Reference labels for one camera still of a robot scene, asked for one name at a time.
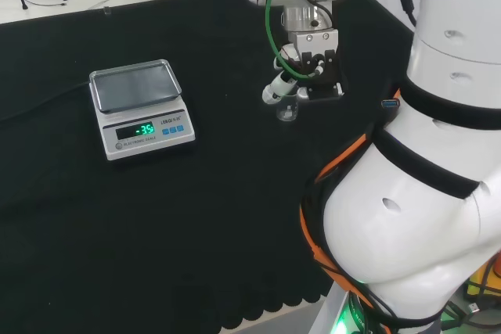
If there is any small clear glass beaker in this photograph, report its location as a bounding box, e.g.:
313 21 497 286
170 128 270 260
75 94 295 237
275 92 300 124

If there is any white electronic balance steel pan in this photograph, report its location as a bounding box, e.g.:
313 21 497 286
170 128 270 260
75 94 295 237
88 59 197 162

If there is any black bench cloth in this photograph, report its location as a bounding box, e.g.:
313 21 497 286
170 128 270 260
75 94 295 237
0 0 416 334

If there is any yellow stop button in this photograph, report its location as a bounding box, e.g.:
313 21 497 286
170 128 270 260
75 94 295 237
467 253 501 296

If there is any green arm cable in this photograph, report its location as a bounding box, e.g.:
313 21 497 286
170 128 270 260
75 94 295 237
264 0 319 79

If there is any grey metal base plate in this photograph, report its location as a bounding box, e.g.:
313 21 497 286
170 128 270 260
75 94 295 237
308 280 355 334

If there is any black balance power cable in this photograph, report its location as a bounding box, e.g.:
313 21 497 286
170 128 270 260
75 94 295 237
0 81 92 124

